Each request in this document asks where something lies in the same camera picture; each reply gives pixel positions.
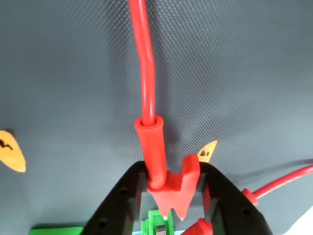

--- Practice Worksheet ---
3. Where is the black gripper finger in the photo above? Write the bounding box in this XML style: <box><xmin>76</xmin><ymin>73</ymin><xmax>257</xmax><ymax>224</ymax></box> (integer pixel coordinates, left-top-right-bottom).
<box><xmin>197</xmin><ymin>163</ymin><xmax>273</xmax><ymax>235</ymax></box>
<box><xmin>83</xmin><ymin>161</ymin><xmax>149</xmax><ymax>235</ymax></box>

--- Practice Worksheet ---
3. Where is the green battery holder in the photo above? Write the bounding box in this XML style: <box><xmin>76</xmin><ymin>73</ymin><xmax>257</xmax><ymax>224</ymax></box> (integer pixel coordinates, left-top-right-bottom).
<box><xmin>141</xmin><ymin>209</ymin><xmax>176</xmax><ymax>235</ymax></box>

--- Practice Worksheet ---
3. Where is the green bulb holder base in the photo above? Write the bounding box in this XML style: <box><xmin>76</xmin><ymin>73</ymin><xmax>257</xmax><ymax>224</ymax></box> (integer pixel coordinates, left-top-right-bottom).
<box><xmin>29</xmin><ymin>226</ymin><xmax>85</xmax><ymax>235</ymax></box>

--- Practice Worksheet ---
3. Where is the yellow half-round lightning sticker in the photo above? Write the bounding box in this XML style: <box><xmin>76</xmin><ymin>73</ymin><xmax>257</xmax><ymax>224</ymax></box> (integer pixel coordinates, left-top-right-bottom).
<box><xmin>198</xmin><ymin>140</ymin><xmax>218</xmax><ymax>164</ymax></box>
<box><xmin>0</xmin><ymin>129</ymin><xmax>26</xmax><ymax>173</ymax></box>

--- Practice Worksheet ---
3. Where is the dark grey work mat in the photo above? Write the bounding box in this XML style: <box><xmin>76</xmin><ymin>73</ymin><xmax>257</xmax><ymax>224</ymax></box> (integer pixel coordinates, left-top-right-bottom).
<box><xmin>0</xmin><ymin>0</ymin><xmax>313</xmax><ymax>235</ymax></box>

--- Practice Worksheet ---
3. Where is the red lead cable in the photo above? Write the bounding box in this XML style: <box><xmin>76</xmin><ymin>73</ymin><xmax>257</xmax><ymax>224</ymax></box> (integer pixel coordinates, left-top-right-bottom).
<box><xmin>128</xmin><ymin>0</ymin><xmax>313</xmax><ymax>199</ymax></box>

